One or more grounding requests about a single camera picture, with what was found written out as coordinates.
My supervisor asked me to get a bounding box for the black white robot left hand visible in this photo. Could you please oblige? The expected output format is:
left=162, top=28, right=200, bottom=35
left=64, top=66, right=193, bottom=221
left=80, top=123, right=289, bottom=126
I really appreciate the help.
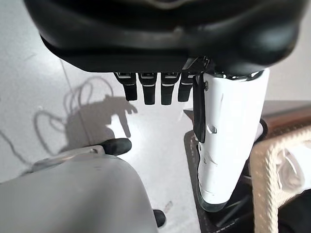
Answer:
left=23, top=0, right=304, bottom=213

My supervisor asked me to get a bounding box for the cream woven basket tray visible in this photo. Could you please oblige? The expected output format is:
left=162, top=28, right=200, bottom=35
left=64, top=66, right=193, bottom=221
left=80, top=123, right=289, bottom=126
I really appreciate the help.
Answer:
left=250, top=126, right=311, bottom=233

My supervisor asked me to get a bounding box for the white folded cloth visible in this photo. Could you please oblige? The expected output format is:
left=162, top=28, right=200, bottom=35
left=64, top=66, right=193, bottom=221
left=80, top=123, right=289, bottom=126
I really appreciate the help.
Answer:
left=276, top=148, right=307, bottom=195

